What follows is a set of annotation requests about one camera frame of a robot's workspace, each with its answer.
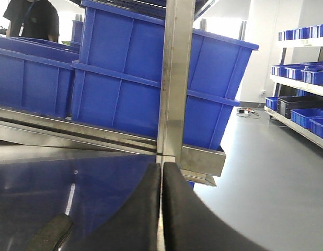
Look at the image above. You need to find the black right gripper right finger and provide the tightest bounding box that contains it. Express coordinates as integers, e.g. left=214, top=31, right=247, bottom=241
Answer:
left=162, top=162, right=264, bottom=250

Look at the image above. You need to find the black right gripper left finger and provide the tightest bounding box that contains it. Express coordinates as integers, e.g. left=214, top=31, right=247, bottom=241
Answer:
left=67, top=163, right=161, bottom=250

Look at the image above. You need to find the dark brake pad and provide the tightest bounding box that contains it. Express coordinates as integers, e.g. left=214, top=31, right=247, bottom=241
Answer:
left=25, top=213, right=73, bottom=250

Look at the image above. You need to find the blue plastic crate right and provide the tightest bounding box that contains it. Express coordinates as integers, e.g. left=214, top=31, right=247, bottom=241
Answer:
left=71, top=1, right=258, bottom=150

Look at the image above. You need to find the blue plastic crate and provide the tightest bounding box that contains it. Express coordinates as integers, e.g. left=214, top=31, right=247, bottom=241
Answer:
left=71, top=1, right=258, bottom=150
left=0, top=37, right=79, bottom=118

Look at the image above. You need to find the black storage bin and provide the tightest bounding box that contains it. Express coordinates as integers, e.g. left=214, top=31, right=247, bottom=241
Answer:
left=277, top=96, right=323, bottom=119

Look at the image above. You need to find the white shelving rack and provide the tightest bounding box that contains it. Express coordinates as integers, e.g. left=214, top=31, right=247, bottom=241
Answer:
left=264, top=24, right=323, bottom=149

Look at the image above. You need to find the blue plastic crate left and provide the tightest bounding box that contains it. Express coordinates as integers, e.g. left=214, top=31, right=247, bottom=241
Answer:
left=0, top=37, right=79, bottom=118

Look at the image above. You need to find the person in black clothes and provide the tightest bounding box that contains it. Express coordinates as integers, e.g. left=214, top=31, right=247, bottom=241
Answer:
left=3, top=0, right=60, bottom=42

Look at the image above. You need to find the stainless steel rack frame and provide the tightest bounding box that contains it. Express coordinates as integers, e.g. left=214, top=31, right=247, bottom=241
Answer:
left=0, top=1, right=226, bottom=186

